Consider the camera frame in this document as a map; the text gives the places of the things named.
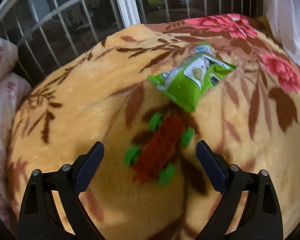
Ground green snack bag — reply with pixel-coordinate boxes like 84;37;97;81
148;43;236;113

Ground yellow floral fleece blanket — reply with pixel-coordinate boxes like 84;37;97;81
8;14;300;239

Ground red green toy car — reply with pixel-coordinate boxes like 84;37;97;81
123;113;195;185

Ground floral white rolled quilt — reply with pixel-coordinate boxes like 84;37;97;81
0;38;32;228

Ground white curtain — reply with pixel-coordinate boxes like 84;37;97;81
264;0;300;65

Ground white window frame with bars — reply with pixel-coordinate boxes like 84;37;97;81
0;0;263;85

